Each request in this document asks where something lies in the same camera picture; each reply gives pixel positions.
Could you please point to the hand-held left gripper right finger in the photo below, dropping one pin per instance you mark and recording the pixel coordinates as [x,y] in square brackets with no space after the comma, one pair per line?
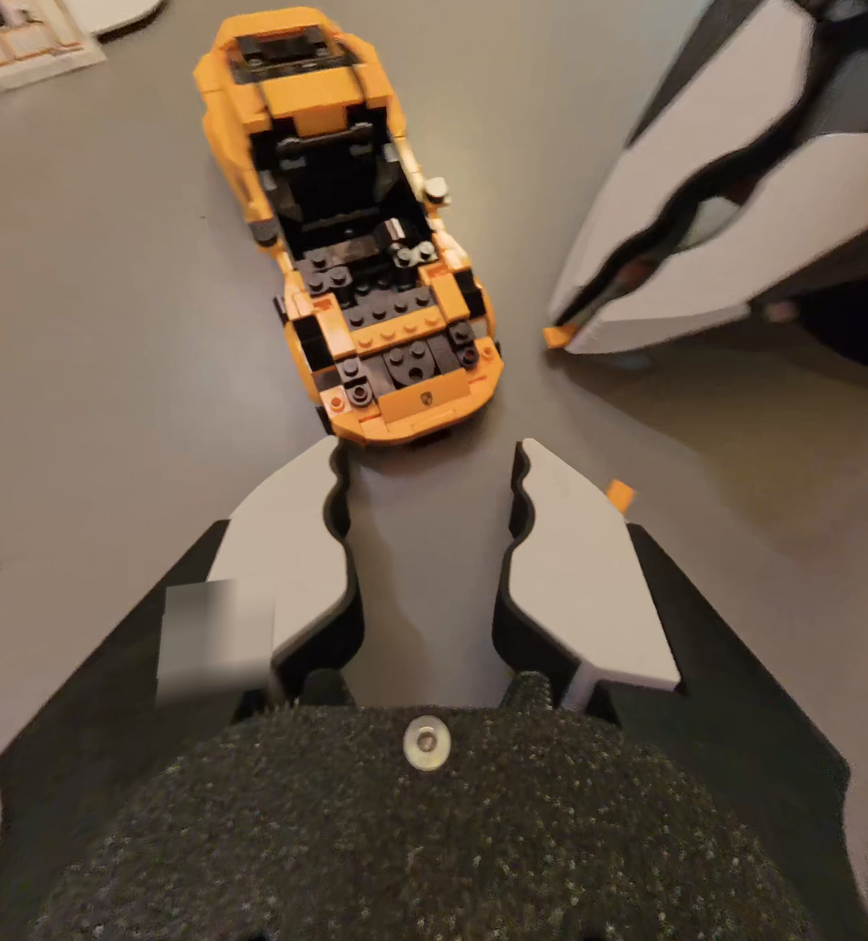
[588,581]

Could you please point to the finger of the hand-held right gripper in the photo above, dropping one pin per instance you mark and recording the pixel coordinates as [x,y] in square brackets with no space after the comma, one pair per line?
[698,125]
[809,220]

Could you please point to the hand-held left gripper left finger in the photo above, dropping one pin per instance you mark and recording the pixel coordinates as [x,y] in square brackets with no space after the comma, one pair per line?
[287,544]

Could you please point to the small orange lego piece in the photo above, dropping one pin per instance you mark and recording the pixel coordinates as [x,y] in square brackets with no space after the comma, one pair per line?
[621,494]
[557,337]

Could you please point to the orange lego car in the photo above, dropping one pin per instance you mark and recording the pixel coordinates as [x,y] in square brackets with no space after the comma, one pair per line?
[316,95]

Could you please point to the person's right forearm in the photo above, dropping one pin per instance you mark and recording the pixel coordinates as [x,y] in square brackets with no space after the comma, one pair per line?
[860,331]

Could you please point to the lego sticker sheet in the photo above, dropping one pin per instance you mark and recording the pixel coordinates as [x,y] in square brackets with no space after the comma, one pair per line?
[22,51]

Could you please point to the person's right hand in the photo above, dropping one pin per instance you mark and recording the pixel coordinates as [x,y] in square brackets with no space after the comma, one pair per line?
[781,312]

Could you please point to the booklet stand with white base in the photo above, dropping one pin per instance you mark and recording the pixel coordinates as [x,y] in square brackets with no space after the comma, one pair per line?
[117,15]

